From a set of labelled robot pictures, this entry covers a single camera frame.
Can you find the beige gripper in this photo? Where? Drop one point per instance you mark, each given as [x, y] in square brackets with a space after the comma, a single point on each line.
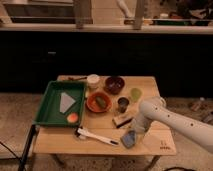
[140, 124]

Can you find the blue sponge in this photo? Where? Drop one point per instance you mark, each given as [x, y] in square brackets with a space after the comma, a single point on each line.
[129, 139]

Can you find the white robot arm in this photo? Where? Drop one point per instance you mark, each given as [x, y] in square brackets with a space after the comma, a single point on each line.
[154, 109]

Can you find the orange bowl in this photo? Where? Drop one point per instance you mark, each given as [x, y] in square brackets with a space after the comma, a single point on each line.
[94, 107]

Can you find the wooden block eraser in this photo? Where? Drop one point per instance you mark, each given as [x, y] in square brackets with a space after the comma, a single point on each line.
[122, 120]

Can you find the dark metal cup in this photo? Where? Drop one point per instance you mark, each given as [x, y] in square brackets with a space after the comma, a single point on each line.
[123, 103]

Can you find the green translucent cup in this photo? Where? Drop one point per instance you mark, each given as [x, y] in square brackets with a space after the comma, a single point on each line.
[135, 94]

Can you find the green pickle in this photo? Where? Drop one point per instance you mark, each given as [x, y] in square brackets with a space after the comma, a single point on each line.
[101, 102]

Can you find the white brush with black tip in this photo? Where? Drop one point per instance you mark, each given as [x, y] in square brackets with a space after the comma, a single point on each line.
[86, 133]

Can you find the white cup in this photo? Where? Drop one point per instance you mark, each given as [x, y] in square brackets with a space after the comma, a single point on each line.
[93, 81]

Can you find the peach fruit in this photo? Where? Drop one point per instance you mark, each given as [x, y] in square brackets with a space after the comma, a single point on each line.
[72, 117]

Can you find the grey folded cloth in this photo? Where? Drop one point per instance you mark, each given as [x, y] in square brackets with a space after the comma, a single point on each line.
[66, 101]

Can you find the green plastic tray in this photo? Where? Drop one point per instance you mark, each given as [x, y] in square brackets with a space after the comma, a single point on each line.
[49, 114]

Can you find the black pole at table side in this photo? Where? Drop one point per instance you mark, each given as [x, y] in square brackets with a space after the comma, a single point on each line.
[27, 146]

